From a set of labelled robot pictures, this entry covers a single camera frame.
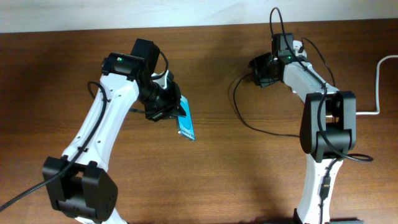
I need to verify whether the black USB charging cable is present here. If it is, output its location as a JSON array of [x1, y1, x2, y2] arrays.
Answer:
[[228, 37, 337, 138]]

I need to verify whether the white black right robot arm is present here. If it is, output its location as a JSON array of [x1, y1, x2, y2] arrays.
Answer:
[[249, 52, 359, 223]]

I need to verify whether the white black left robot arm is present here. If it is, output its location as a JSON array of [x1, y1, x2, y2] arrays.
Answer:
[[42, 53, 187, 223]]

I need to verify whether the white charger plug adapter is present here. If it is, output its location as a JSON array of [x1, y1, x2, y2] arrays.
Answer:
[[293, 40, 307, 58]]

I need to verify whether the white power strip cord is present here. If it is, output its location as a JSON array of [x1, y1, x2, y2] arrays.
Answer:
[[354, 55, 398, 116]]

